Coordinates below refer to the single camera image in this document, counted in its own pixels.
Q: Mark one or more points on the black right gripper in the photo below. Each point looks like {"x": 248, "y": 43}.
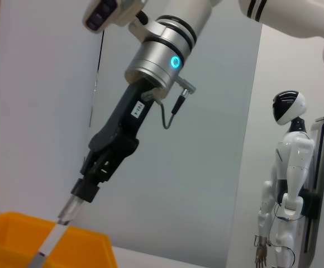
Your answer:
{"x": 125, "y": 123}

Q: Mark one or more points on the clear plastic ruler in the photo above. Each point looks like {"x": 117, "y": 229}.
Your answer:
{"x": 51, "y": 240}

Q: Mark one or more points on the yellow plastic bin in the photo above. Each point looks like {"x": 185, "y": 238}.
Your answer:
{"x": 11, "y": 240}

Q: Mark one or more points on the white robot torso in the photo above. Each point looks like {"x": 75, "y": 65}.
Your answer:
{"x": 290, "y": 167}

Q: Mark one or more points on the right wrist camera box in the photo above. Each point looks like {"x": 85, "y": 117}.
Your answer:
{"x": 109, "y": 14}

